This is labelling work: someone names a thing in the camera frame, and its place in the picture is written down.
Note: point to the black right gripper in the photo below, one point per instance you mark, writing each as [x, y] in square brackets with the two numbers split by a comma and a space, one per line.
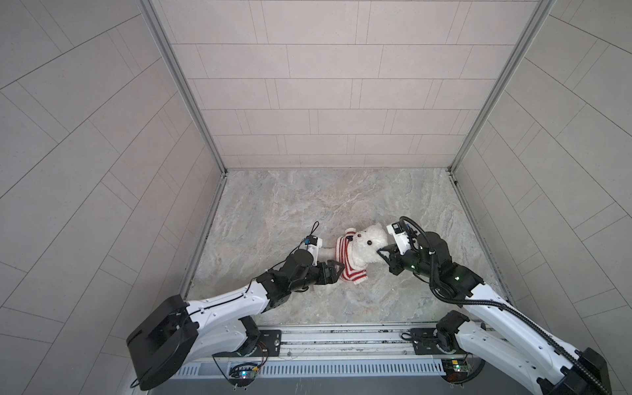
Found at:
[393, 258]

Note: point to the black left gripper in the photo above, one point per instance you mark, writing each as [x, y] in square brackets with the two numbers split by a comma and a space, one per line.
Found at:
[329, 278]

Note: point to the red white striped shirt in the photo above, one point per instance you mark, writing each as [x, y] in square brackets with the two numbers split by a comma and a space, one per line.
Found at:
[343, 254]

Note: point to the white plush teddy bear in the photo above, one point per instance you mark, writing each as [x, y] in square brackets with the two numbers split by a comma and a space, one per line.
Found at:
[364, 247]

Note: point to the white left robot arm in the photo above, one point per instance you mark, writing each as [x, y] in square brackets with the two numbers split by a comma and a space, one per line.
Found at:
[178, 332]

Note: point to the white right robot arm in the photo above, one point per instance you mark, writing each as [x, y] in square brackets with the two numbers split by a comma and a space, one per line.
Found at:
[485, 325]

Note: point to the right green circuit board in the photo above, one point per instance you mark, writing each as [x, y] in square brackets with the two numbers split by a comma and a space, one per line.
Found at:
[455, 370]

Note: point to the green circuit board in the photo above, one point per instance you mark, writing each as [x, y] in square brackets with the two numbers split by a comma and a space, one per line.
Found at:
[242, 375]
[455, 370]

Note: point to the left green circuit board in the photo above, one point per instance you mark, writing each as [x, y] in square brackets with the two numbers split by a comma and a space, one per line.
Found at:
[242, 375]

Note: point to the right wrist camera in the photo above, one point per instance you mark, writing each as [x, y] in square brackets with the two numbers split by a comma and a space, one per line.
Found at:
[401, 237]

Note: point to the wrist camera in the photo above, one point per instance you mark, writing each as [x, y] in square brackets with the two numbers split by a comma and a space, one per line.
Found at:
[401, 237]
[312, 244]

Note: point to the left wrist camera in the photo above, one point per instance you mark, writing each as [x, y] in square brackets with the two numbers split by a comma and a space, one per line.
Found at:
[312, 244]

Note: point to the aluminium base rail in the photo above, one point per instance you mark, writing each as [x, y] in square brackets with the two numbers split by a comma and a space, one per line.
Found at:
[336, 351]

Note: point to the aluminium corner post right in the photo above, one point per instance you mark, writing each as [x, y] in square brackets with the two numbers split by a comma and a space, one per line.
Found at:
[533, 26]

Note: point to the aluminium corner post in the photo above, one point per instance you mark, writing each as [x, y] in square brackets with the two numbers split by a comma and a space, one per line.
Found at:
[158, 32]
[533, 26]

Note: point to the aluminium corner post left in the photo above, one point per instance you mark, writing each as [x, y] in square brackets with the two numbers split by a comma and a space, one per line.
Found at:
[158, 32]

